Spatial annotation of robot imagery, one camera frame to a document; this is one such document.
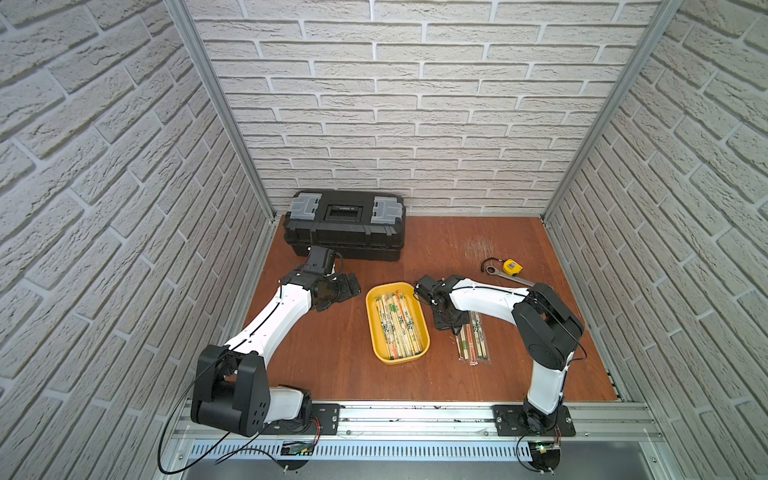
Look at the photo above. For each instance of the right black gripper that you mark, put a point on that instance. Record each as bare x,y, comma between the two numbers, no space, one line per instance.
463,320

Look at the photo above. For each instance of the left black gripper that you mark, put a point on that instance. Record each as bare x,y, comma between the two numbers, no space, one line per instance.
339,288

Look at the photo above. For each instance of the chopsticks pair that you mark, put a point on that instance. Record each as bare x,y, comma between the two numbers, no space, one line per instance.
462,347
472,352
478,336

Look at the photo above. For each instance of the yellow plastic storage box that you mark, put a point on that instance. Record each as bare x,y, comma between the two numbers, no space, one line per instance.
377,339

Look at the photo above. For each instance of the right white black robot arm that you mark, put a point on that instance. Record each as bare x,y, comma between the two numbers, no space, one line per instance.
550,332

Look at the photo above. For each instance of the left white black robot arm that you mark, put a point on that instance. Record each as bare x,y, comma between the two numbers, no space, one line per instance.
232,391

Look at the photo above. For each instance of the wrapped chopsticks pile in box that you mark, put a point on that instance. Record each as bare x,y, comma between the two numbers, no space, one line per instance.
398,326

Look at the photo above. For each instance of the silver metal wrench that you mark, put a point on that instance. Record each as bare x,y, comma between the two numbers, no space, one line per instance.
491,270

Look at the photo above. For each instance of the black plastic toolbox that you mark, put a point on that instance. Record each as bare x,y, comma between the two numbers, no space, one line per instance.
356,224

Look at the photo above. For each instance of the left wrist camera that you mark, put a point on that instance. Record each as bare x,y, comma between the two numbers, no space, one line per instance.
320,260

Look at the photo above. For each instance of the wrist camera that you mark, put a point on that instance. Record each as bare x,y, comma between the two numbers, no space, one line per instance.
320,260
430,291

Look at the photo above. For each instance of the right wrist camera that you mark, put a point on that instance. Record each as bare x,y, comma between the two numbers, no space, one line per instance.
430,291

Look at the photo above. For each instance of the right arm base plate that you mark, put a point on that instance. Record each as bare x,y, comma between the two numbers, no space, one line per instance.
517,420

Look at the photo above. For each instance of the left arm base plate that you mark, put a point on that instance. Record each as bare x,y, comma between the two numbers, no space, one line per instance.
312,418

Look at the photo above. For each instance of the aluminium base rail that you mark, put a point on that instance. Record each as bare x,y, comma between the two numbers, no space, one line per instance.
423,431

